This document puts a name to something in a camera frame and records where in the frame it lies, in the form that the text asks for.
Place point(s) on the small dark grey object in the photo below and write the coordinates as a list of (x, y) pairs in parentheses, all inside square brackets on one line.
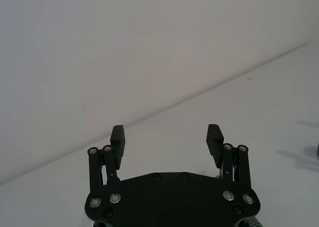
[(317, 149)]

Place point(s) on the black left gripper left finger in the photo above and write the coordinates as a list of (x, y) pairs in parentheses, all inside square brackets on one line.
[(116, 147)]

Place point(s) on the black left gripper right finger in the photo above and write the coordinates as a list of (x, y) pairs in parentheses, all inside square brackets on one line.
[(213, 144)]

